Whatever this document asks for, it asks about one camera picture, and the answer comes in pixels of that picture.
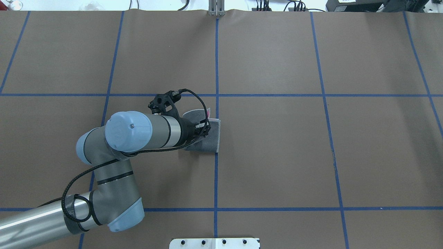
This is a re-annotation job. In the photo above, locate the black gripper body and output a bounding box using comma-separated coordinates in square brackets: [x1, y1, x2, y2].
[179, 118, 211, 146]

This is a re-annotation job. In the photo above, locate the pink and grey towel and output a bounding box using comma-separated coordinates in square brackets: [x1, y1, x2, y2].
[182, 108, 220, 153]

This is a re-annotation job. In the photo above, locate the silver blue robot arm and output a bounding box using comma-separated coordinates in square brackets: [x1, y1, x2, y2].
[1, 109, 210, 249]

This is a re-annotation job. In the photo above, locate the black box with label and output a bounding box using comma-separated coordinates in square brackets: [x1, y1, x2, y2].
[325, 0, 385, 12]

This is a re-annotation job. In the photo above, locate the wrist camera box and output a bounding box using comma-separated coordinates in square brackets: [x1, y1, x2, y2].
[148, 90, 182, 118]

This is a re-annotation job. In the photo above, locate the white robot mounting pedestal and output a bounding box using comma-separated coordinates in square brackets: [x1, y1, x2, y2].
[169, 238, 261, 249]

